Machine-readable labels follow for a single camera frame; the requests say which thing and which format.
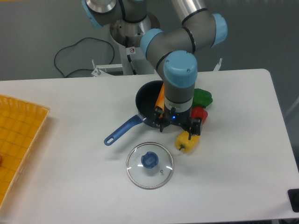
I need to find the black cable on floor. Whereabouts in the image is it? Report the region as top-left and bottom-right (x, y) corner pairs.
(54, 37), (115, 78)

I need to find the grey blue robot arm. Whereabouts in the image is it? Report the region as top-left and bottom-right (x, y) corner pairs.
(82, 0), (228, 146)

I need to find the yellow woven basket tray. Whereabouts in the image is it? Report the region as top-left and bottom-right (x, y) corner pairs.
(0, 95), (50, 204)

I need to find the orange baguette bread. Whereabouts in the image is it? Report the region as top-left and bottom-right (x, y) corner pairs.
(154, 84), (164, 119)

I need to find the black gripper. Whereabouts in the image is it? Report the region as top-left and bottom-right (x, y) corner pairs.
(152, 106), (202, 140)

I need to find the glass pot lid blue knob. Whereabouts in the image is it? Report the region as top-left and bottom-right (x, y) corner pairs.
(126, 142), (174, 189)

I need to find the black object at table corner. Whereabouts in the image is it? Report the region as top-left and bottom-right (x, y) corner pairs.
(287, 189), (299, 213)

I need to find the dark blue saucepan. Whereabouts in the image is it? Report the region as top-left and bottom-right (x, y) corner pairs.
(104, 80), (163, 146)

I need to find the red bell pepper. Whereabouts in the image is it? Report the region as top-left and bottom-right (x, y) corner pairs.
(191, 106), (208, 125)

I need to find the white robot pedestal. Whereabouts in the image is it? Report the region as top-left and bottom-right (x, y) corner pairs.
(110, 13), (160, 75)

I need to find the green bell pepper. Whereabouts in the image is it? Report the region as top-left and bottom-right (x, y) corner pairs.
(192, 88), (213, 108)

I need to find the yellow bell pepper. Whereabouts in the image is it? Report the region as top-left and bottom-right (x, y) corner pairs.
(175, 131), (200, 153)

